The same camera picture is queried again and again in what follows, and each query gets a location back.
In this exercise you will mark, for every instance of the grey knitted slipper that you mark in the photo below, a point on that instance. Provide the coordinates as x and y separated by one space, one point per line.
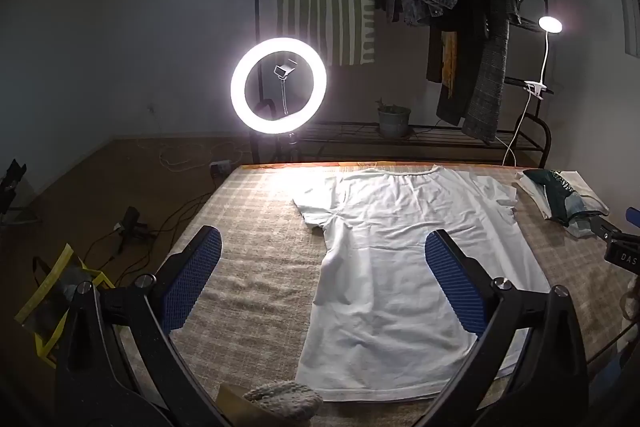
285 399

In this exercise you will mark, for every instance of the folded green printed white shirt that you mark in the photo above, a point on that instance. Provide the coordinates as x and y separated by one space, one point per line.
550 189

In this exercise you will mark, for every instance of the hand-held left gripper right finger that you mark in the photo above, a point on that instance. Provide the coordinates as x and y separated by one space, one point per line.
452 284

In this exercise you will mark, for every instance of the black metal clothes rack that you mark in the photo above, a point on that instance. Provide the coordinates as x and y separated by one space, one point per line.
350 128

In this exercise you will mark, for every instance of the dark long coat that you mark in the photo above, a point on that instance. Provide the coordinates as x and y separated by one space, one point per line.
465 7

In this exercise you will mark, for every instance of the brown cardboard piece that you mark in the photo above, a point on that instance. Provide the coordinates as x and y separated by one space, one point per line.
232 404

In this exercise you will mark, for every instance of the grey plaid coat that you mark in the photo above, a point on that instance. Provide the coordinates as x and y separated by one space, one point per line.
492 72

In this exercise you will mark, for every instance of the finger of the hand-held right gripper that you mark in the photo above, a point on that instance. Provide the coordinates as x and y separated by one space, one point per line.
607 229

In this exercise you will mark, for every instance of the small black tripod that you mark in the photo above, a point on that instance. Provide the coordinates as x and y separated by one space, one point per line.
129 227

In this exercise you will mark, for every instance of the phone holder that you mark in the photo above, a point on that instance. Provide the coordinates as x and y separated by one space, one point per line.
283 71

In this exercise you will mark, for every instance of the white t-shirt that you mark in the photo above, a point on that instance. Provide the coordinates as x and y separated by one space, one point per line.
400 257

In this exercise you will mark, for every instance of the potted plant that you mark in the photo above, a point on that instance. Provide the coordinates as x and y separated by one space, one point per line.
394 119

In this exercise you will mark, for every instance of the white clip lamp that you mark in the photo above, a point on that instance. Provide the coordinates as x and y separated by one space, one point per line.
550 25

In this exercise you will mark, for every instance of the black stand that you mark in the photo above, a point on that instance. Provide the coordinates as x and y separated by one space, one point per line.
11 187

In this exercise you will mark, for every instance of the yellow trimmed bag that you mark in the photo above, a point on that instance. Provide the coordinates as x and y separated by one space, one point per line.
60 267

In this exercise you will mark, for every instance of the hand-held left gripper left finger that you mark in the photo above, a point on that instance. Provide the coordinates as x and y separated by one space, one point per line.
196 274

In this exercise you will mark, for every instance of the person's right hand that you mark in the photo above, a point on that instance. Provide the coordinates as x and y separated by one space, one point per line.
631 302

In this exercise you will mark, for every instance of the yellow patterned garment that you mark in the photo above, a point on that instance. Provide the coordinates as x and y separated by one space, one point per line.
448 57

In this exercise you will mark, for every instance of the folded pale blue garment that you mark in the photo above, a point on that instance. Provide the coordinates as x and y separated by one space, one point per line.
580 222

